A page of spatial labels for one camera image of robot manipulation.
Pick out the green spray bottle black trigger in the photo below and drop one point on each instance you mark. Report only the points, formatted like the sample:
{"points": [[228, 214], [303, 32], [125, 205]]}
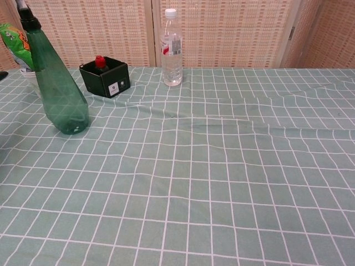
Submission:
{"points": [[58, 97]]}

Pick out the bamboo folding screen panel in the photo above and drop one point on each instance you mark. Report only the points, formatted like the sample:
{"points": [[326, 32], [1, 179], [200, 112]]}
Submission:
{"points": [[227, 33], [327, 33], [4, 11], [91, 33]]}

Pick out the white paper cup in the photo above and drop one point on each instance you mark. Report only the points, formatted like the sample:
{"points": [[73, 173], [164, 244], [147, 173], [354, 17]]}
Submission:
{"points": [[29, 74]]}

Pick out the black box red button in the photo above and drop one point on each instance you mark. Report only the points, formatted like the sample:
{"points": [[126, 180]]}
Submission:
{"points": [[113, 80]]}

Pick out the metal screen hinge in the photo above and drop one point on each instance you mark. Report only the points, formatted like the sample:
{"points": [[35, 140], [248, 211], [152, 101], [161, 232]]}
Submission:
{"points": [[291, 33]]}

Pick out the green checked tablecloth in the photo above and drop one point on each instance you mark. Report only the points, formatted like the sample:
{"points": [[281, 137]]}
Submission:
{"points": [[222, 180]]}

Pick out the clear plastic water bottle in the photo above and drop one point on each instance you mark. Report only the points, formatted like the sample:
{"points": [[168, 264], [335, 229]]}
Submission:
{"points": [[172, 69]]}

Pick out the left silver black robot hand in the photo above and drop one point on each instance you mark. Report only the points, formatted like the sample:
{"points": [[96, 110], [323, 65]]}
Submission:
{"points": [[3, 74]]}

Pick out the green snack bag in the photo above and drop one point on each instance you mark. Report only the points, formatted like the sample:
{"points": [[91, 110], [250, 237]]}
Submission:
{"points": [[16, 47]]}

